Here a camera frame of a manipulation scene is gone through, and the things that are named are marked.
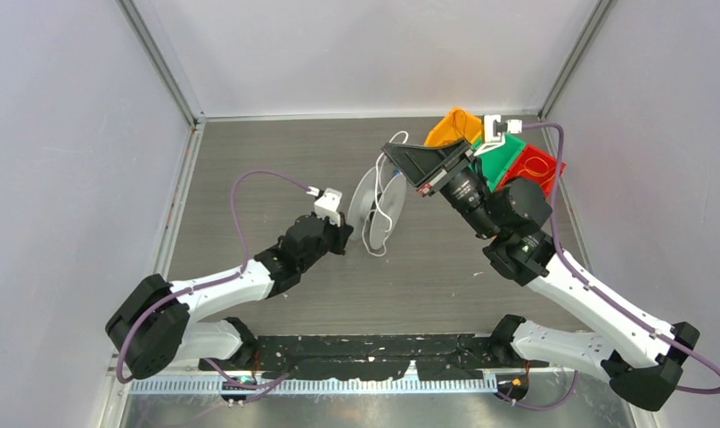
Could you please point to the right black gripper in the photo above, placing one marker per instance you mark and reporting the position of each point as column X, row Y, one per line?
column 421, row 166

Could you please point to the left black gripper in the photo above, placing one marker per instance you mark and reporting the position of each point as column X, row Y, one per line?
column 340, row 233

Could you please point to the clear plastic cable spool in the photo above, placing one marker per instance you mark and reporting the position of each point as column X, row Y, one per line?
column 375, row 208

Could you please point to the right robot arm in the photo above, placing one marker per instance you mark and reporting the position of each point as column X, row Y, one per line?
column 639, row 356

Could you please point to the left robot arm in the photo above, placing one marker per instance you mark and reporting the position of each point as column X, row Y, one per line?
column 162, row 322

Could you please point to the orange plastic bin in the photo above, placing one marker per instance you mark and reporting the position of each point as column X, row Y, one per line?
column 457, row 124

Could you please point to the green plastic bin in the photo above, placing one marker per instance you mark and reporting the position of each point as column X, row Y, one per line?
column 494, row 165

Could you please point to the red plastic bin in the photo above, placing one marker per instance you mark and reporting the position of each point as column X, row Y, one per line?
column 536, row 165

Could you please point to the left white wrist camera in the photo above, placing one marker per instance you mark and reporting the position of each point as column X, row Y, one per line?
column 327, row 204

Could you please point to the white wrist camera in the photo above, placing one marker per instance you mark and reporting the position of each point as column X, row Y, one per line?
column 327, row 204
column 495, row 129

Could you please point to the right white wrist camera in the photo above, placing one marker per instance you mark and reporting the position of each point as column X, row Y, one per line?
column 495, row 129

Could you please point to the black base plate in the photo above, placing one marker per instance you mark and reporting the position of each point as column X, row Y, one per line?
column 436, row 357

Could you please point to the slotted cable duct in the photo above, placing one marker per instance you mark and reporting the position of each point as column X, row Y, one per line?
column 209, row 384

